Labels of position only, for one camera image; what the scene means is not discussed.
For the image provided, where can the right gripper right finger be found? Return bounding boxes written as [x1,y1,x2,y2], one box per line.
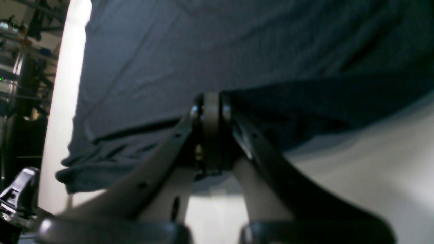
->
[219,94,396,244]

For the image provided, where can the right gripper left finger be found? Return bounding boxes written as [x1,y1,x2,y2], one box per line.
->
[37,95,204,244]

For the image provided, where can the dark long-sleeve T-shirt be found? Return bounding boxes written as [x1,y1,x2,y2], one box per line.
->
[55,0,433,194]

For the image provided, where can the aluminium frame post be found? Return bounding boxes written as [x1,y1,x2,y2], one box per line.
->
[1,52,47,189]

